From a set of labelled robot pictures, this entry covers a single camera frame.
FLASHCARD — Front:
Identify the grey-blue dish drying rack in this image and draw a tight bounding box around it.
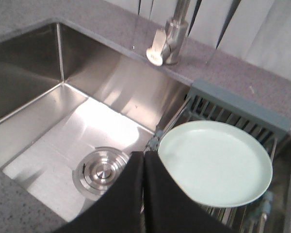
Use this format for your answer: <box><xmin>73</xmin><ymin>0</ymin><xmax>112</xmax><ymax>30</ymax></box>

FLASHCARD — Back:
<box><xmin>147</xmin><ymin>81</ymin><xmax>291</xmax><ymax>233</ymax></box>

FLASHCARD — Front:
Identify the stainless steel sink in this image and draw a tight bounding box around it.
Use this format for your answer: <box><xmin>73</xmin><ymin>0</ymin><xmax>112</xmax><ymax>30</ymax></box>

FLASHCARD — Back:
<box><xmin>0</xmin><ymin>22</ymin><xmax>291</xmax><ymax>233</ymax></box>

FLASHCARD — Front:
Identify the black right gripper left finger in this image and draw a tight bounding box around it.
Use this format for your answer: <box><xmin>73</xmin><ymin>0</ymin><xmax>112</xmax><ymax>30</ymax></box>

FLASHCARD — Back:
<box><xmin>55</xmin><ymin>151</ymin><xmax>144</xmax><ymax>233</ymax></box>

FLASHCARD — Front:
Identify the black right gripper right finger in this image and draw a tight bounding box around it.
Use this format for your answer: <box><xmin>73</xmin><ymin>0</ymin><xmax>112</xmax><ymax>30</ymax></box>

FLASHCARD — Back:
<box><xmin>145</xmin><ymin>151</ymin><xmax>235</xmax><ymax>233</ymax></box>

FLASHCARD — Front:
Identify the chrome faucet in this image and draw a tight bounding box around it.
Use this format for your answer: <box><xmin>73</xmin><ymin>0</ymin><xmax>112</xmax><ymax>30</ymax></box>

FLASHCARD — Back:
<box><xmin>146</xmin><ymin>0</ymin><xmax>190</xmax><ymax>67</ymax></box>

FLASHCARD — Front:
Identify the white curtain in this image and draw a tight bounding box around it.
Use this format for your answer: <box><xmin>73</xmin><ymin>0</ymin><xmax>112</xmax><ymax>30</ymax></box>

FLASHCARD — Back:
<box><xmin>104</xmin><ymin>0</ymin><xmax>291</xmax><ymax>84</ymax></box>

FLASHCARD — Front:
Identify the round steel sink drain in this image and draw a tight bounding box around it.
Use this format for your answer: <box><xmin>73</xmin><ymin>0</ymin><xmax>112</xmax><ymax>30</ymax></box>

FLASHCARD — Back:
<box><xmin>72</xmin><ymin>147</ymin><xmax>129</xmax><ymax>201</ymax></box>

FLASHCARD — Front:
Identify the light green round plate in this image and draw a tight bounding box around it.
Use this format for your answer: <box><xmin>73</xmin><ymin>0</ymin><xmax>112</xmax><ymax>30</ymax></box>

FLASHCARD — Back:
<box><xmin>158</xmin><ymin>120</ymin><xmax>273</xmax><ymax>208</ymax></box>

